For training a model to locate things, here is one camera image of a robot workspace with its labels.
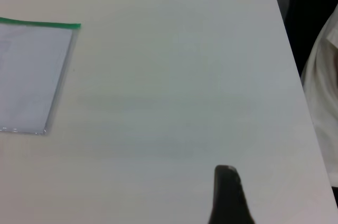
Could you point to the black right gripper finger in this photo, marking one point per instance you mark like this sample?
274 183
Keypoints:
227 197

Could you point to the clear zip bag green zipper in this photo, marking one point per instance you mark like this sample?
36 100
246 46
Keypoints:
39 25

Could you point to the white cloth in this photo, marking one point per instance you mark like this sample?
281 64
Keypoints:
324 89

